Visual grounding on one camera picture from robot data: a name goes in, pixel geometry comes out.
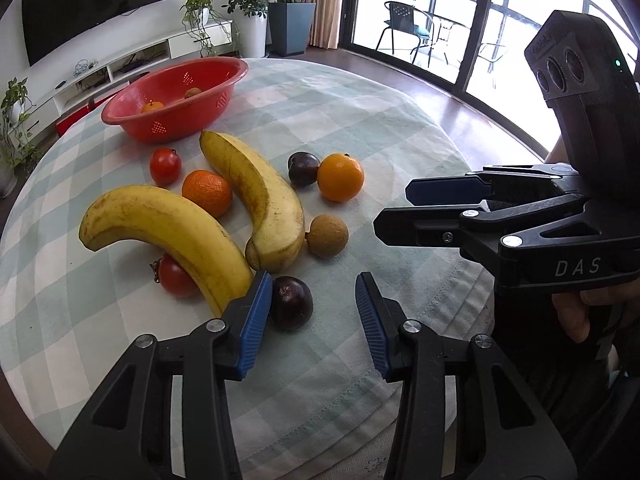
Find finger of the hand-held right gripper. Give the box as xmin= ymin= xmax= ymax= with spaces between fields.
xmin=406 ymin=162 xmax=581 ymax=207
xmin=374 ymin=192 xmax=593 ymax=261

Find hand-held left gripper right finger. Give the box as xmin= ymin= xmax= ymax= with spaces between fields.
xmin=355 ymin=271 xmax=593 ymax=480

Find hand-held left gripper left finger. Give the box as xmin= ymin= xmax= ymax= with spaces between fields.
xmin=47 ymin=270 xmax=273 ymax=480

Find dark purple plum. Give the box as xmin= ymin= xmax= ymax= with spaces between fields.
xmin=269 ymin=276 xmax=315 ymax=332
xmin=287 ymin=152 xmax=321 ymax=187

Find round brown fruit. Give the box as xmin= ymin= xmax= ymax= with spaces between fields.
xmin=305 ymin=214 xmax=350 ymax=259

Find red tomato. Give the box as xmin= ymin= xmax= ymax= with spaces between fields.
xmin=150 ymin=254 xmax=201 ymax=299
xmin=149 ymin=147 xmax=182 ymax=187

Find large smooth orange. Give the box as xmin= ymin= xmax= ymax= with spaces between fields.
xmin=317 ymin=153 xmax=365 ymax=203

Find thick yellow banana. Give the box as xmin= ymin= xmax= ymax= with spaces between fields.
xmin=200 ymin=131 xmax=306 ymax=274

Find curved yellow banana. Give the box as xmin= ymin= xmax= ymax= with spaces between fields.
xmin=79 ymin=186 xmax=255 ymax=318

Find deep orange mandarin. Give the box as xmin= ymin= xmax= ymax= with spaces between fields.
xmin=181 ymin=170 xmax=234 ymax=219

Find red plastic basket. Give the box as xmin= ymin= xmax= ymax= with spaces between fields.
xmin=101 ymin=56 xmax=250 ymax=143

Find person's right hand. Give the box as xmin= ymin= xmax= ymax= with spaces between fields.
xmin=552 ymin=282 xmax=640 ymax=343

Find checked green white tablecloth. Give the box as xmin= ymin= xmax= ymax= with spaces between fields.
xmin=0 ymin=57 xmax=496 ymax=471

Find black balcony chair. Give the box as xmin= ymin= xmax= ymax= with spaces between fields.
xmin=457 ymin=42 xmax=508 ymax=78
xmin=375 ymin=1 xmax=433 ymax=56

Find white patterned undercloth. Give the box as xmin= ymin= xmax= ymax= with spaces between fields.
xmin=235 ymin=280 xmax=496 ymax=480

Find grey-blue square planter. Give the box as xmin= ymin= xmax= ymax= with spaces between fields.
xmin=268 ymin=2 xmax=317 ymax=57

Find beige curtain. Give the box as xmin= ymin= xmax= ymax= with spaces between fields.
xmin=306 ymin=0 xmax=346 ymax=51

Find tall white planter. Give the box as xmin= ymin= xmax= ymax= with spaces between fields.
xmin=243 ymin=14 xmax=269 ymax=59

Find red storage boxes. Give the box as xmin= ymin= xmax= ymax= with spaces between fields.
xmin=56 ymin=92 xmax=121 ymax=136

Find bushy green plant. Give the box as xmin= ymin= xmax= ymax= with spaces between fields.
xmin=220 ymin=0 xmax=271 ymax=18

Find white ribbed planter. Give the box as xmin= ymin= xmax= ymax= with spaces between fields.
xmin=0 ymin=162 xmax=18 ymax=198

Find white television cabinet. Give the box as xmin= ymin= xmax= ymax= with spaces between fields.
xmin=50 ymin=20 xmax=236 ymax=116

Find trailing pothos in white pot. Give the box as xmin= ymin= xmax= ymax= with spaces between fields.
xmin=181 ymin=0 xmax=226 ymax=56
xmin=0 ymin=77 xmax=43 ymax=171

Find black wall television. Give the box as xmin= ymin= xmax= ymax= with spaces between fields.
xmin=21 ymin=0 xmax=177 ymax=67

